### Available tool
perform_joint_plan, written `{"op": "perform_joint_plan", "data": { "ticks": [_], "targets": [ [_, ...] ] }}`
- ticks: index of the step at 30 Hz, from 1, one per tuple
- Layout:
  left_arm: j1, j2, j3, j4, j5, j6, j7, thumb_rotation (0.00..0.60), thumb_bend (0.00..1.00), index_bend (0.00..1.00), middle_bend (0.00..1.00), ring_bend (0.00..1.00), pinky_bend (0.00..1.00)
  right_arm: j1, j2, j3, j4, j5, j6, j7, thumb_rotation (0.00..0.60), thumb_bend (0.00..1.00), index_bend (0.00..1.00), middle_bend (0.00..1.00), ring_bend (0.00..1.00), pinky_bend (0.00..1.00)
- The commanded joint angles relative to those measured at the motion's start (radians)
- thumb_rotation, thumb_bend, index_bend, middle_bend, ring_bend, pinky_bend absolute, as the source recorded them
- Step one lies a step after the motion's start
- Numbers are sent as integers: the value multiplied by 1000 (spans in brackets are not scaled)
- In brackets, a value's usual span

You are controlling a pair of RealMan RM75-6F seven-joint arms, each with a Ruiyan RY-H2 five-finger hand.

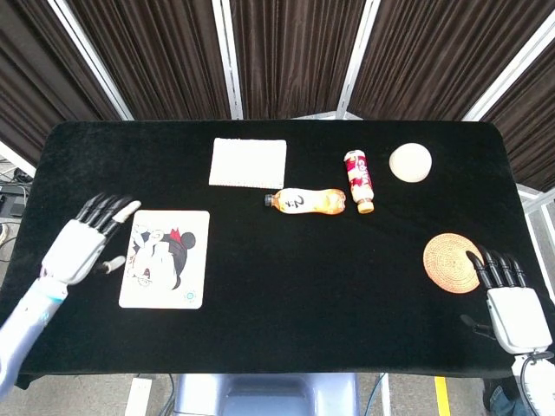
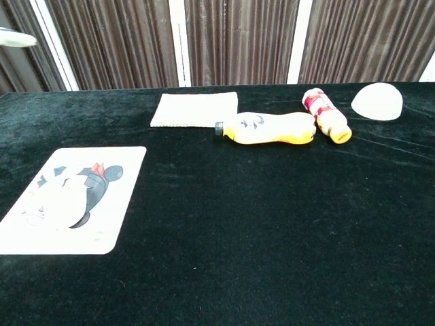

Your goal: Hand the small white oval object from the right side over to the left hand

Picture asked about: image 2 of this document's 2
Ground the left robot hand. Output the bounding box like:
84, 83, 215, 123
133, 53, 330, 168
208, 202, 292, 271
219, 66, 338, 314
0, 26, 38, 48

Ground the cartoon print mouse pad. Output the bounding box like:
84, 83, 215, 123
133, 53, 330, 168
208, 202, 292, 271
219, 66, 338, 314
0, 146, 147, 255

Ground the brown pleated curtain panel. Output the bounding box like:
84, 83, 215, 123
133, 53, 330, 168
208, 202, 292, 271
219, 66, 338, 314
0, 0, 67, 94
298, 0, 435, 84
46, 0, 179, 91
185, 0, 300, 86

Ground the white spiral notebook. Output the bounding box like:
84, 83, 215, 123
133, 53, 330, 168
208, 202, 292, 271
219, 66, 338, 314
150, 92, 239, 129

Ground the orange drink bottle black cap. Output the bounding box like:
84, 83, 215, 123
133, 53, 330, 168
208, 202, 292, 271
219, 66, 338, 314
214, 111, 317, 145

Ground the black velvet tablecloth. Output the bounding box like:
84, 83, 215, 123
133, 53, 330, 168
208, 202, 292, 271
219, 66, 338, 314
0, 81, 435, 326

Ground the red white drink bottle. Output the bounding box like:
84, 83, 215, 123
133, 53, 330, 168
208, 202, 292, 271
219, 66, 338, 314
302, 88, 353, 145

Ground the cream white dome bowl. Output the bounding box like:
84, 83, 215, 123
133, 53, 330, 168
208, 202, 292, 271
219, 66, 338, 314
351, 82, 404, 121

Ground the white screen frame post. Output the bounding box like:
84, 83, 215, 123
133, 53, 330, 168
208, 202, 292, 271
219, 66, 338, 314
418, 57, 435, 83
29, 0, 81, 92
287, 0, 313, 85
168, 0, 192, 88

